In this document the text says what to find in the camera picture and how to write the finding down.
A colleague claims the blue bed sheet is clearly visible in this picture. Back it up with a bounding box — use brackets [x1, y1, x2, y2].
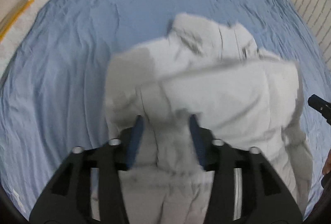
[1, 0, 330, 217]

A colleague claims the person's right hand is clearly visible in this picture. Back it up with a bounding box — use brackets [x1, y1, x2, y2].
[322, 150, 331, 175]

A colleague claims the yellow strap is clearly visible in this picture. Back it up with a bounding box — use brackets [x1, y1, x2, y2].
[0, 0, 39, 43]

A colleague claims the light grey puffer jacket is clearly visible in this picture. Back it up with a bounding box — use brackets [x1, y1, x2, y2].
[104, 13, 313, 223]

